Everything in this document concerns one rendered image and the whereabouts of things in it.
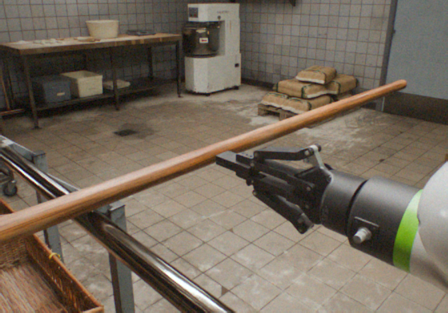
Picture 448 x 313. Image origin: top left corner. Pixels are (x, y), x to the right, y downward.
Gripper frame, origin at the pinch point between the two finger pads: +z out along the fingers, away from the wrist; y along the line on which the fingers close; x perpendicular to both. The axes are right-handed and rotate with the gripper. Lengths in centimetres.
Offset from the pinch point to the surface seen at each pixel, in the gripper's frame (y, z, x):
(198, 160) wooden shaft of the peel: -0.5, 4.3, -4.3
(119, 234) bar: 1.7, -1.5, -22.1
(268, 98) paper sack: 94, 256, 339
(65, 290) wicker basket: 55, 58, -8
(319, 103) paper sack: 93, 196, 358
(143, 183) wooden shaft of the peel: -0.2, 4.2, -14.6
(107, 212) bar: 24.7, 40.7, -1.6
